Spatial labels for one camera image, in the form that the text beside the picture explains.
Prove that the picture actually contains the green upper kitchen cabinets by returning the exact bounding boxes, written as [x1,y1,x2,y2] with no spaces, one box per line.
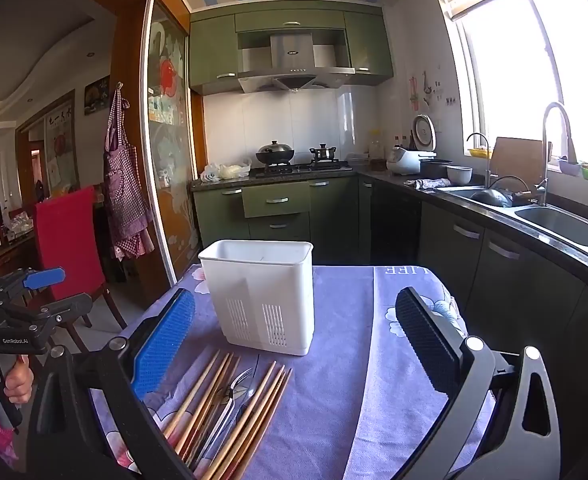
[189,0,395,96]

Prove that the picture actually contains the white rice cooker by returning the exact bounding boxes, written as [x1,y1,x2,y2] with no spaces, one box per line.
[386,114,437,176]

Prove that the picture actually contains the green lower kitchen cabinets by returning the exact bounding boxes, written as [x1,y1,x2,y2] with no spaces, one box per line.
[193,175,375,266]

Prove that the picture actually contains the wooden cutting board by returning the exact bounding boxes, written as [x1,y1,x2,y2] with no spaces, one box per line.
[489,136,552,191]

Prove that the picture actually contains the dark framed picture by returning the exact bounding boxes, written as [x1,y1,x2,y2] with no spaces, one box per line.
[84,76,111,116]

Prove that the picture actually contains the tall steel faucet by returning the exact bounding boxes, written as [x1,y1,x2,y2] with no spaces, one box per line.
[536,101,580,206]

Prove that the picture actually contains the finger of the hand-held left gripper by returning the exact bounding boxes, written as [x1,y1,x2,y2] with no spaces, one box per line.
[0,293,94,332]
[0,267,67,292]

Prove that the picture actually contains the white plastic bags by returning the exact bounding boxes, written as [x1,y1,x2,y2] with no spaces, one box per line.
[200,157,252,183]

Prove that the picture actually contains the grey dish cloth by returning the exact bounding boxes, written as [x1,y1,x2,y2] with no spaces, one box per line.
[405,177,452,192]

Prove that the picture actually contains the black inner cooker pot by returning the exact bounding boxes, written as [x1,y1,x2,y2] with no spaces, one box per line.
[419,158,454,180]

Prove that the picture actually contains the gas stove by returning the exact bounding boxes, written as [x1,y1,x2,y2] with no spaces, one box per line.
[249,160,355,178]

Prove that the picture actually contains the purple floral tablecloth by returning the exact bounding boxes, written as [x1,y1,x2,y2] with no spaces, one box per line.
[91,262,497,480]

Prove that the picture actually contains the black wok with lid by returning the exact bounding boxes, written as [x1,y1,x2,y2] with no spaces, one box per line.
[255,140,295,167]

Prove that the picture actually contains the steel double sink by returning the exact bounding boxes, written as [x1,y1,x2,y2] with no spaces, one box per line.
[436,185,588,261]

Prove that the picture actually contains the red covered chair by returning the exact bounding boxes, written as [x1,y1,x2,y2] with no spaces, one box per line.
[34,186,127,356]

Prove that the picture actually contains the checkered apron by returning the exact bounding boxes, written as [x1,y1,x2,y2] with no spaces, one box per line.
[104,82,155,261]

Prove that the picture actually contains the dark lower kitchen cabinets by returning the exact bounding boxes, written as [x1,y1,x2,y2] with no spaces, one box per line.
[359,175,588,461]

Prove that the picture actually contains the person's left hand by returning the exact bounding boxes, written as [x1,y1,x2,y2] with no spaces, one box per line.
[0,357,35,406]

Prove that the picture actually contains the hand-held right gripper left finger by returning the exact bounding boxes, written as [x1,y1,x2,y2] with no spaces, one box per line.
[26,287,197,480]

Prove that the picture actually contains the metal fork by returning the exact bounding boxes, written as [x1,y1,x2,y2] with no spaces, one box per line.
[189,367,255,471]

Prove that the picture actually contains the steel range hood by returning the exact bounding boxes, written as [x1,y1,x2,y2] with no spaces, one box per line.
[237,32,355,95]

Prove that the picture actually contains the pile of wooden chopsticks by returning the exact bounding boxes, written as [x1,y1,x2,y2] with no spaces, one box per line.
[161,350,293,480]

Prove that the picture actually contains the green kitchen cabinets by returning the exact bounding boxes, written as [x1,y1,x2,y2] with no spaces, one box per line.
[193,175,375,266]
[189,0,395,96]

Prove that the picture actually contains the small curved faucet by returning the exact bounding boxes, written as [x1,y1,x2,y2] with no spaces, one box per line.
[466,132,492,188]

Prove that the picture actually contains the dark wok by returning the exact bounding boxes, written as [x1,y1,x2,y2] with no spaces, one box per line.
[469,187,515,208]

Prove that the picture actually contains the metal spoon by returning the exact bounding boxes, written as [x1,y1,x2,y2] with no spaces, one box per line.
[194,385,257,476]

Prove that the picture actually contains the white plastic utensil holder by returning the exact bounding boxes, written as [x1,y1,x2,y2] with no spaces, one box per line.
[198,240,315,357]

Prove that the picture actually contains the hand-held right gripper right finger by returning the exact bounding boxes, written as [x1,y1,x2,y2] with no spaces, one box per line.
[395,287,562,480]

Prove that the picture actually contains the wall poster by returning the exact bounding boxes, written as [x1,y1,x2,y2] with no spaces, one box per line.
[44,92,79,196]

